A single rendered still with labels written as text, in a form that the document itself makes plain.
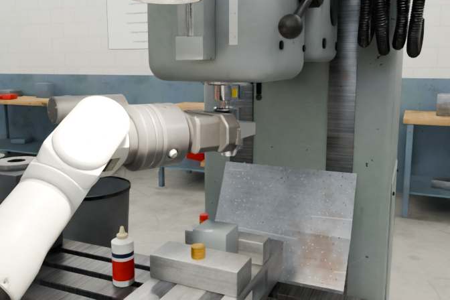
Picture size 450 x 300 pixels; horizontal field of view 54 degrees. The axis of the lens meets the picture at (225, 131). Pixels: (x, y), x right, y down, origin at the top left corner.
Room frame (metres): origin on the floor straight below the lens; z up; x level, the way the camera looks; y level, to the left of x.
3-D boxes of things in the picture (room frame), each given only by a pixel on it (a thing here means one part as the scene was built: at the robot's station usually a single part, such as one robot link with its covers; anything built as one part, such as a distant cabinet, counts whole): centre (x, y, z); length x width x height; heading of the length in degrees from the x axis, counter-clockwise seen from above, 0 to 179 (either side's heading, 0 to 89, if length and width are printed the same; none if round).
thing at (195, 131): (0.63, 0.06, 1.23); 0.13 x 0.12 x 0.10; 42
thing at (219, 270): (0.64, 0.04, 1.02); 0.15 x 0.06 x 0.04; 66
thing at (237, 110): (0.69, -0.01, 1.26); 0.05 x 0.05 x 0.01
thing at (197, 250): (0.64, 0.04, 1.05); 0.02 x 0.02 x 0.02
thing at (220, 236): (0.70, 0.02, 1.04); 0.06 x 0.05 x 0.06; 66
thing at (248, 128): (0.66, -0.03, 1.24); 0.06 x 0.02 x 0.03; 132
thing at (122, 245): (0.77, 0.19, 0.99); 0.04 x 0.04 x 0.11
